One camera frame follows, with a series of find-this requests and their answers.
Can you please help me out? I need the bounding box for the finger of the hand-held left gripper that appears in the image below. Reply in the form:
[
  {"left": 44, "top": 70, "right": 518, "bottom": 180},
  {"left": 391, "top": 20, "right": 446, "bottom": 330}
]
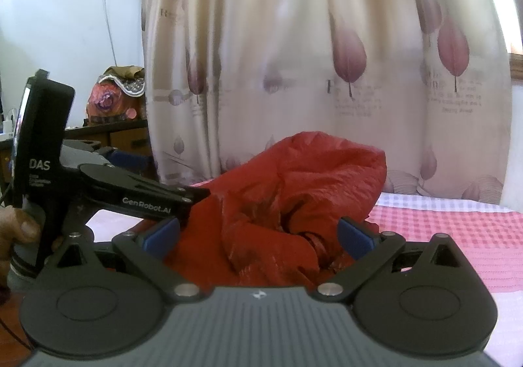
[
  {"left": 79, "top": 163, "right": 212, "bottom": 229},
  {"left": 99, "top": 146, "right": 156, "bottom": 183}
]

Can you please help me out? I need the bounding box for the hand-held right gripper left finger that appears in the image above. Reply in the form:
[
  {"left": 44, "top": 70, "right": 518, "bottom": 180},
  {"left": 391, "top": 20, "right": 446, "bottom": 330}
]
[{"left": 49, "top": 216, "right": 203, "bottom": 304}]

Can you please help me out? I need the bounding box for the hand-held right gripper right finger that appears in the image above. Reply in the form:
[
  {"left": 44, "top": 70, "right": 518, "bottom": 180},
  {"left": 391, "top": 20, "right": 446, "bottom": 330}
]
[{"left": 312, "top": 216, "right": 464, "bottom": 304}]

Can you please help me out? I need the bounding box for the red jacket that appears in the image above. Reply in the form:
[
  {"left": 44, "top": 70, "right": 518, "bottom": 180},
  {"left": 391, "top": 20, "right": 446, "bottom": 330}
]
[{"left": 163, "top": 131, "right": 387, "bottom": 291}]

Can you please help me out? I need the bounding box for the person's left hand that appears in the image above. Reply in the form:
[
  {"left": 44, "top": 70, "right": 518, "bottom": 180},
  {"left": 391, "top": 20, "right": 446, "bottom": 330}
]
[{"left": 0, "top": 205, "right": 42, "bottom": 291}]

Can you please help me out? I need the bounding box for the dark wooden cabinet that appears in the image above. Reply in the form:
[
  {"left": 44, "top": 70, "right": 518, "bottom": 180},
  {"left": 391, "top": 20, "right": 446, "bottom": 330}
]
[{"left": 63, "top": 119, "right": 154, "bottom": 180}]

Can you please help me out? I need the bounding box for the white power adapter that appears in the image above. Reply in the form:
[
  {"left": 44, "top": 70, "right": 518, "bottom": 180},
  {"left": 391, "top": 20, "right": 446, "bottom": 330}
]
[{"left": 0, "top": 108, "right": 17, "bottom": 135}]

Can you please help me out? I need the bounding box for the floral fabric bag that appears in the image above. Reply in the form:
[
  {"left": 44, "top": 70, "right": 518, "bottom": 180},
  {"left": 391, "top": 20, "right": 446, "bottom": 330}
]
[{"left": 86, "top": 66, "right": 148, "bottom": 125}]

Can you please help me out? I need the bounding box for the pink checked blanket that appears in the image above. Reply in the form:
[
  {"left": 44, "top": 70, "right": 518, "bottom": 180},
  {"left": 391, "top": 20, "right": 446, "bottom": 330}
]
[{"left": 84, "top": 181, "right": 523, "bottom": 363}]

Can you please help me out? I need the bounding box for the beige leaf-print curtain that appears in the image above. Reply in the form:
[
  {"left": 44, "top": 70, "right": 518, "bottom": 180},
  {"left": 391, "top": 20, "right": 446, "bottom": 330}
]
[{"left": 141, "top": 0, "right": 513, "bottom": 204}]

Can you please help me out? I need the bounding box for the brown wooden window frame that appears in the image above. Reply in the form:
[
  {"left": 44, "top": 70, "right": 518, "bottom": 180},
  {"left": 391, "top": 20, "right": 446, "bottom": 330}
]
[{"left": 494, "top": 0, "right": 523, "bottom": 87}]

